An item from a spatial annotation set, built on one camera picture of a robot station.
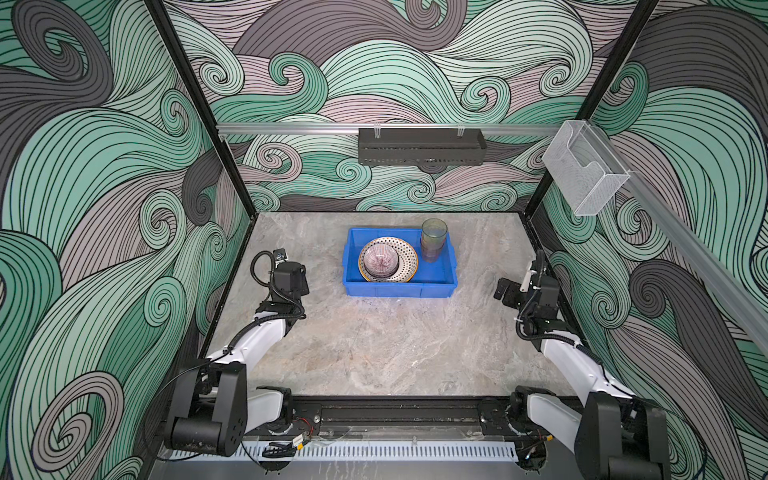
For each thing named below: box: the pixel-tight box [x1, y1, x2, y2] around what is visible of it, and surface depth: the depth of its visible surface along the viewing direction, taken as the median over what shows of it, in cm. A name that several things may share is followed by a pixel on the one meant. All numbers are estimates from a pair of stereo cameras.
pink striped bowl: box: [363, 243, 399, 278], surface depth 97 cm
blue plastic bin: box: [342, 228, 458, 298], surface depth 98 cm
